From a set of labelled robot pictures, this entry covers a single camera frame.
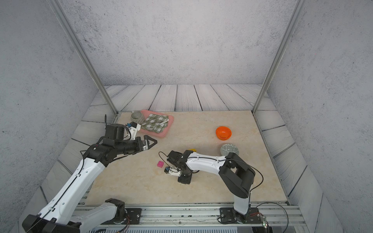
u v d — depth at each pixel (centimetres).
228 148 96
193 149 99
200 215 75
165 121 113
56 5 70
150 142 67
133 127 67
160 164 91
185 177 74
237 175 46
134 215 73
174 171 74
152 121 114
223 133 104
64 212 39
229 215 73
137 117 114
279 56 87
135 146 64
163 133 108
